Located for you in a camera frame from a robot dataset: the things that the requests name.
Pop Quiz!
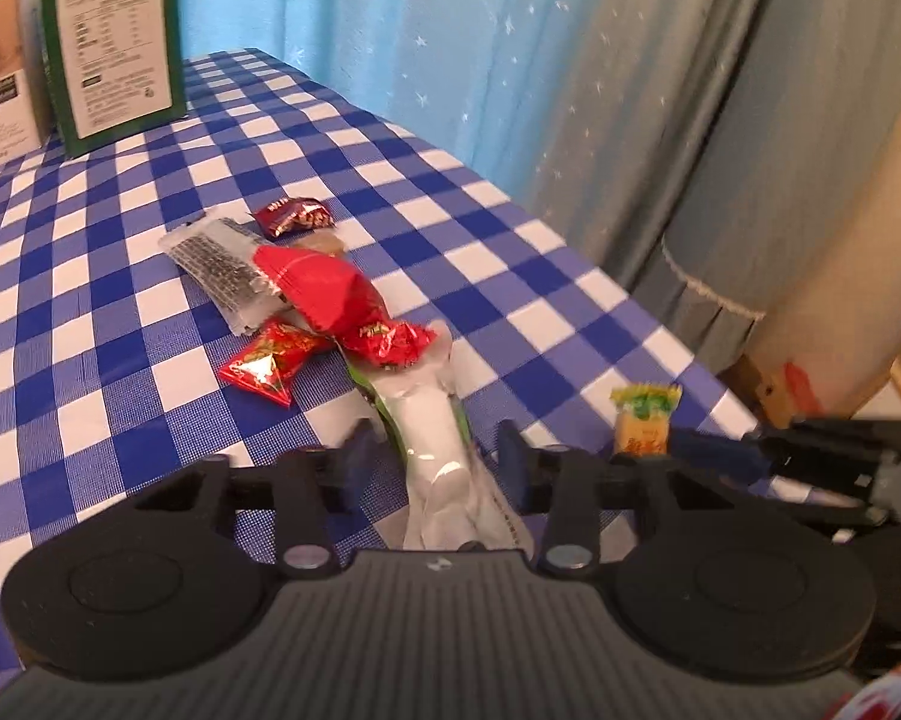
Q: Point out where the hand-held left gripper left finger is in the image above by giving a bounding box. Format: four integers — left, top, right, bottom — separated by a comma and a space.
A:
131, 420, 380, 578

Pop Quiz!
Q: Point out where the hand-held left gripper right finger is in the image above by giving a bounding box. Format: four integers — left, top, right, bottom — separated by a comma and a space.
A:
496, 420, 725, 578

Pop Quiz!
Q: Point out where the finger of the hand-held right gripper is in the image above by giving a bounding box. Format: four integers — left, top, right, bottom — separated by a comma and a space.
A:
671, 418, 901, 482
765, 465, 894, 541

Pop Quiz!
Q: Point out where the yellow green candy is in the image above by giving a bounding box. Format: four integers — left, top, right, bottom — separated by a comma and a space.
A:
609, 382, 684, 458

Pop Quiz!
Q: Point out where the white and green snack packet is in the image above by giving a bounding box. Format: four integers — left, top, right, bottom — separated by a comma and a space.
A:
341, 322, 530, 552

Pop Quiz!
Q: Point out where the small red candy packet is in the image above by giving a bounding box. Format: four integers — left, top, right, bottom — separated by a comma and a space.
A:
336, 319, 438, 370

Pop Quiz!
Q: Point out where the shiny red triangular packet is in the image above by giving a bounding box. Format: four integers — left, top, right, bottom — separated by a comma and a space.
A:
219, 319, 333, 407

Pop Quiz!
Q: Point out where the large red snack packet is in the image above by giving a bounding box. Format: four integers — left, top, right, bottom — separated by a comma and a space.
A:
253, 244, 391, 338

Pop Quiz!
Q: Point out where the clear packet of black seeds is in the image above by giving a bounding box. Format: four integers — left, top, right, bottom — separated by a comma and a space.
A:
157, 216, 294, 335

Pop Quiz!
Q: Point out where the brown cardboard box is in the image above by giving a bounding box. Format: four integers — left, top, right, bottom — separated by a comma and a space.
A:
720, 349, 901, 432

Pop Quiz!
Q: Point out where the red white patterned cloth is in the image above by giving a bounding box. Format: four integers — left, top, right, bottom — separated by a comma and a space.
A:
818, 664, 901, 720

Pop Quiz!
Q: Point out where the beige upholstered furniture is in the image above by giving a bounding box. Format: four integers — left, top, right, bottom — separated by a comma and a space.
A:
743, 37, 901, 421

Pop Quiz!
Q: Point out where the dark red snack packet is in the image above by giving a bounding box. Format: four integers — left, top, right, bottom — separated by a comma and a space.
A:
251, 195, 336, 241

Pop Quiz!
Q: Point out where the grey lace-trimmed cloth cover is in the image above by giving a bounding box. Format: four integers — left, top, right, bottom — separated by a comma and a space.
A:
634, 0, 901, 376

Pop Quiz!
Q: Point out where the blue white checked tablecloth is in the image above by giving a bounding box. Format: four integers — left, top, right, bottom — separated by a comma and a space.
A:
0, 49, 759, 698

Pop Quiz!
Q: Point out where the grey curtain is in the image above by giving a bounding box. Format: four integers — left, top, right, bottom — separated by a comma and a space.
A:
517, 0, 797, 293

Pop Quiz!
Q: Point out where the blue star-print curtain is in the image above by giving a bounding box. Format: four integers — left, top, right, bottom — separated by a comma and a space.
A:
0, 0, 646, 203

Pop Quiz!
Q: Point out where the green cardboard box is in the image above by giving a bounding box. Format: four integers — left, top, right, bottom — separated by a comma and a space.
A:
37, 0, 190, 160

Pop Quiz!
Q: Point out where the white cardboard box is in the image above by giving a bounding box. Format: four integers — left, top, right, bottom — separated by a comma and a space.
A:
0, 0, 53, 181

